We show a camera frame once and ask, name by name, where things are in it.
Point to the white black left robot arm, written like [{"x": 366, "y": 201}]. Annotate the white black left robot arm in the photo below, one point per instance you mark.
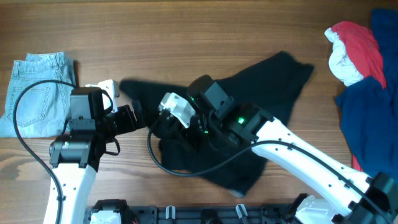
[{"x": 75, "y": 157}]

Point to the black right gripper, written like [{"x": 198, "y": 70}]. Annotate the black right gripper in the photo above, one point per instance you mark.
[{"x": 173, "y": 128}]

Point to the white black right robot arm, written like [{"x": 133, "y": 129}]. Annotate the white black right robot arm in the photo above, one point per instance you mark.
[{"x": 344, "y": 195}]

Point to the dark blue garment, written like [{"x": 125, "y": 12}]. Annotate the dark blue garment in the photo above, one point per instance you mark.
[{"x": 369, "y": 112}]

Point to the folded light blue jeans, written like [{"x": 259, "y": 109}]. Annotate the folded light blue jeans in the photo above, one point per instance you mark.
[{"x": 43, "y": 109}]

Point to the black t-shirt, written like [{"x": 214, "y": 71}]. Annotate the black t-shirt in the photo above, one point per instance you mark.
[{"x": 273, "y": 84}]

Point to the red white garment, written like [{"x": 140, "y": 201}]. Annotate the red white garment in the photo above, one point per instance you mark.
[{"x": 355, "y": 54}]

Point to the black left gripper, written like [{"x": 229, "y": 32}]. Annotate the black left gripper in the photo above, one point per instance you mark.
[{"x": 130, "y": 116}]

